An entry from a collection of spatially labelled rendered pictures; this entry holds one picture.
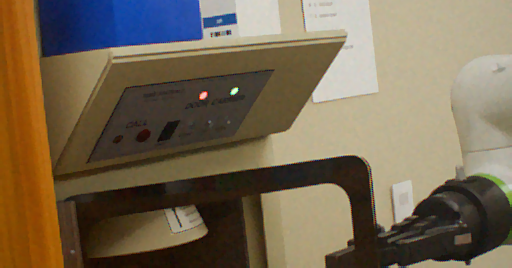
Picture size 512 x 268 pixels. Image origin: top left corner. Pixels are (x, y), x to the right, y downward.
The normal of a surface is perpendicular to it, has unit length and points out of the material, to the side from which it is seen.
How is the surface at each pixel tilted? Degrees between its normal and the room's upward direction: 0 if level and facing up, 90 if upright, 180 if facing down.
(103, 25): 90
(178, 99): 135
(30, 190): 90
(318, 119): 90
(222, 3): 90
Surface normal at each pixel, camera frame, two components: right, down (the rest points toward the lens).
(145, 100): 0.61, 0.67
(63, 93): -0.64, 0.11
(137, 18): 0.76, -0.05
